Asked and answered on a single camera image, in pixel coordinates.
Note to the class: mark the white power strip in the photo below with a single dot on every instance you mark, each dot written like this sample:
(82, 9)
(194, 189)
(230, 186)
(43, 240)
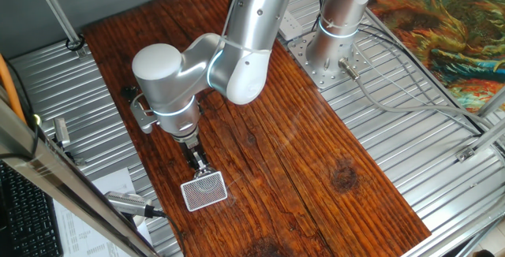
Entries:
(290, 24)

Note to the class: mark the printed paper sheet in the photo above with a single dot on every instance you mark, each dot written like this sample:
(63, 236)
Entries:
(114, 182)

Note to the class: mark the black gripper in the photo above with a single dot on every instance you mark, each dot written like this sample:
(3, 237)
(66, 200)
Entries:
(190, 150)

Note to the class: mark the black round knob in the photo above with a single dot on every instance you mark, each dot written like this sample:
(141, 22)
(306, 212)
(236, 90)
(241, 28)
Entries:
(128, 92)

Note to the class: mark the small round steel plate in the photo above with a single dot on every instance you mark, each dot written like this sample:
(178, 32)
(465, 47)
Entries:
(205, 173)

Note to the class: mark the colourful painted cloth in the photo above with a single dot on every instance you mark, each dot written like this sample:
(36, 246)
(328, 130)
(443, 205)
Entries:
(453, 32)

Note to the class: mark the aluminium frame post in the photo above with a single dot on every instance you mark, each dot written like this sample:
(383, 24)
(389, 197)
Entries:
(489, 136)
(493, 105)
(55, 8)
(479, 237)

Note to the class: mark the silver camera on bracket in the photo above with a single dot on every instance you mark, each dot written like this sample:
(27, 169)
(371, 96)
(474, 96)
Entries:
(61, 131)

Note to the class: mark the large steel frame beam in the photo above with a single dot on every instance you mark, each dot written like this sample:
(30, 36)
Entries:
(59, 174)

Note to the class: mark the orange tube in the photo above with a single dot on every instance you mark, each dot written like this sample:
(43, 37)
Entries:
(10, 87)

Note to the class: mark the wood grain table board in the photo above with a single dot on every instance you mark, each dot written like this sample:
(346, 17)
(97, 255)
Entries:
(296, 150)

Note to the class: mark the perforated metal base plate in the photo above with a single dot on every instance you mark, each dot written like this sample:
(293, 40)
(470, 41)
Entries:
(315, 73)

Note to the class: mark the black keyboard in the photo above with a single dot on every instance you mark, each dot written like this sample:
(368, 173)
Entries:
(27, 217)

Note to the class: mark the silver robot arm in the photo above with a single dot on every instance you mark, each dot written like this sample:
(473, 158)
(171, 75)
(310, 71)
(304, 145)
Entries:
(244, 32)

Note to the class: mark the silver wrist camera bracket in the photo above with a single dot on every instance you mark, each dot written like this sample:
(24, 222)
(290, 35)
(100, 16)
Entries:
(140, 119)

